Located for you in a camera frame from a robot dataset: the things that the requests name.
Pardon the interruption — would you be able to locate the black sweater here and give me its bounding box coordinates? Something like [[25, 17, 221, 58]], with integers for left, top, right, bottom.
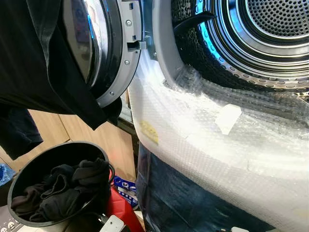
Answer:
[[41, 158, 112, 222]]

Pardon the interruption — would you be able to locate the bubble-wrapped front-load washing machine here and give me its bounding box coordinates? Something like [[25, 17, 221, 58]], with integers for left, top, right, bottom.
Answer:
[[126, 0, 309, 232]]

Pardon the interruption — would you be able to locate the white tape piece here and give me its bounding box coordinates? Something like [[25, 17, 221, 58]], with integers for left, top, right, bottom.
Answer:
[[215, 104, 242, 135]]

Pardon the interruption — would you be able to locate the clear bubble wrap sheet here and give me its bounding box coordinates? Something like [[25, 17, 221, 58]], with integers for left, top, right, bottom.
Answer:
[[128, 48, 309, 232]]

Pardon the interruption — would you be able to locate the black drum paddle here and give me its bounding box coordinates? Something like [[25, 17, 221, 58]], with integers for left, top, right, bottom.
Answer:
[[173, 12, 216, 37]]

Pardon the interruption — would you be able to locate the yellow sticker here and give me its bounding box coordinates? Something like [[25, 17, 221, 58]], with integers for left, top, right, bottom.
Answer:
[[140, 121, 159, 145]]

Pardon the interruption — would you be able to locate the grey rubber door gasket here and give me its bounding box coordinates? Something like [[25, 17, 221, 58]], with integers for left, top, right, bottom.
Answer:
[[152, 0, 194, 90]]

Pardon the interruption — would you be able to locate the round washer door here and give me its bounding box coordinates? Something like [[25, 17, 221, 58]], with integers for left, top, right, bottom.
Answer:
[[60, 0, 147, 108]]

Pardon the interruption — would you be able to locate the blue and white package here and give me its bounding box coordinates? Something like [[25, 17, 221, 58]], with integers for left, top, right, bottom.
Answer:
[[114, 176, 139, 209]]

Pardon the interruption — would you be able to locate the red plastic stool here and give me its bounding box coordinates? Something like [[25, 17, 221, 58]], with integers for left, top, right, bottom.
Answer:
[[105, 186, 141, 232]]

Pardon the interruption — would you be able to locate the large black shirt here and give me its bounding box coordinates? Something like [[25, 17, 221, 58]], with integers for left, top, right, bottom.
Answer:
[[0, 0, 122, 160]]

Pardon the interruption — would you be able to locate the black round bucket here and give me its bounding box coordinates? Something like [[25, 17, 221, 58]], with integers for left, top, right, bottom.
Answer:
[[7, 141, 115, 228]]

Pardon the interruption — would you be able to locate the blue plastic bag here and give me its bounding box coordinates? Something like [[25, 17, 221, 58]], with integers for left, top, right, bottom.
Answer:
[[0, 164, 11, 187]]

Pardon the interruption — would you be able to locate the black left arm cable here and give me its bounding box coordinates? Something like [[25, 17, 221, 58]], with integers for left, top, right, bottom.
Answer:
[[72, 163, 116, 224]]

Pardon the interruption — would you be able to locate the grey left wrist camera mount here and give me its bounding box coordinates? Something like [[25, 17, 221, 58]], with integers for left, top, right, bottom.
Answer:
[[100, 215, 127, 232]]

